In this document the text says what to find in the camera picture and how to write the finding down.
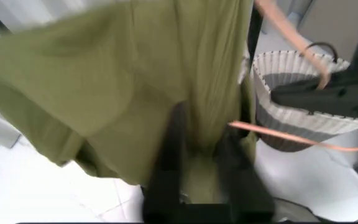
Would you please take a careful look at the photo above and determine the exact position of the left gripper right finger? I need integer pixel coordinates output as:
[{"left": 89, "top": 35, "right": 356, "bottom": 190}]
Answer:
[{"left": 218, "top": 127, "right": 275, "bottom": 222}]

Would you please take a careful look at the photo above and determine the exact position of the green garment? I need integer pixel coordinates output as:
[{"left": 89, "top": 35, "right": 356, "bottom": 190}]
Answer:
[{"left": 0, "top": 0, "right": 257, "bottom": 205}]

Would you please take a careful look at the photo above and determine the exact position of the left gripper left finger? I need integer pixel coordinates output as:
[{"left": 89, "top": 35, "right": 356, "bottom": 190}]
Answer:
[{"left": 142, "top": 101, "right": 188, "bottom": 222}]

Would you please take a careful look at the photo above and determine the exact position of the white laundry basket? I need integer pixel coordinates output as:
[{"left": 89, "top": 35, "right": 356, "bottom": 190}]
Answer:
[{"left": 252, "top": 42, "right": 358, "bottom": 153}]

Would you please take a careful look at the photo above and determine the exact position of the pink clothes hanger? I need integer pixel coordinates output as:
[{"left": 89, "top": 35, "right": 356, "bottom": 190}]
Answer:
[{"left": 228, "top": 0, "right": 358, "bottom": 153}]

